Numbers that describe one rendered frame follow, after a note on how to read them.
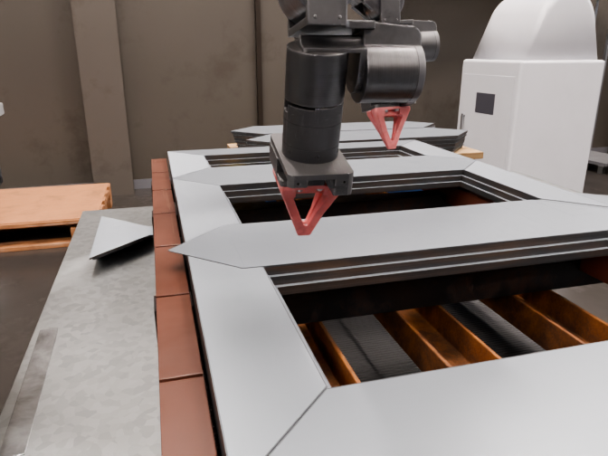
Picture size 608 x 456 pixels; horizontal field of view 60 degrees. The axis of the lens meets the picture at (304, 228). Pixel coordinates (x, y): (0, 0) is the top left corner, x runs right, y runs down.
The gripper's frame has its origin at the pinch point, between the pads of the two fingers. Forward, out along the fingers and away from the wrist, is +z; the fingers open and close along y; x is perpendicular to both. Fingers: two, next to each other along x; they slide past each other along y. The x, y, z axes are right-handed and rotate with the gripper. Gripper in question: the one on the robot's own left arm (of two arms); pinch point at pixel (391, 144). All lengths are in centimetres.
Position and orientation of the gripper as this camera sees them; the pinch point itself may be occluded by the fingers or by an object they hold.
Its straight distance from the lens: 99.1
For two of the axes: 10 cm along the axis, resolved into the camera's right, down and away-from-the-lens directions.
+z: 1.1, 9.9, 1.1
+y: -2.7, -0.7, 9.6
